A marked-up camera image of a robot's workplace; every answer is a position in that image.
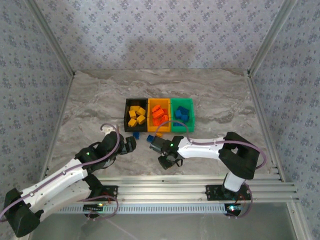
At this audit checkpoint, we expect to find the black plastic bin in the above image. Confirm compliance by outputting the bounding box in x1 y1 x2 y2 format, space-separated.
124 98 149 133

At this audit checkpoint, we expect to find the yellow-orange plastic bin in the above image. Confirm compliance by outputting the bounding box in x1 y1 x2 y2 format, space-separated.
147 98 173 133

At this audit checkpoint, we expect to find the white slotted cable duct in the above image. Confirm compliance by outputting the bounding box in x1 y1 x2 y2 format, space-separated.
57 202 227 215

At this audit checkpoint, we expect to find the small circuit board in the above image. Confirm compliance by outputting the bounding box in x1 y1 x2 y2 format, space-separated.
83 203 105 212
224 203 243 216

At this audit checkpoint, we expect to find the aluminium frame post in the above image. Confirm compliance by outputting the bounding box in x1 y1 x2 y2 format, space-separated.
24 0 76 76
247 0 300 77

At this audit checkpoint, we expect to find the green plastic bin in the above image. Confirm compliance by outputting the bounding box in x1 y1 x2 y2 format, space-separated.
170 97 196 133

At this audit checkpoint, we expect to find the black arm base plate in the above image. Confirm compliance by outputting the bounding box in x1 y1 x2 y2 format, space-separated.
84 185 120 202
204 184 252 202

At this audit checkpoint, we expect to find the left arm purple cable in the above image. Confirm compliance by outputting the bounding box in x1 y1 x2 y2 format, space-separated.
0 123 121 223

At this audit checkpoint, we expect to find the aluminium table side rail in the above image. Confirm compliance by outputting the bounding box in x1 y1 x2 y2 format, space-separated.
246 71 287 182
38 73 77 181

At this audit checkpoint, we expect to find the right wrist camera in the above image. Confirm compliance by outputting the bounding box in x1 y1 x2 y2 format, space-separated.
149 138 168 154

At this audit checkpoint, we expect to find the aluminium mounting rail beam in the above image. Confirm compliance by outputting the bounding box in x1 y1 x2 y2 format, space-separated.
26 174 300 204

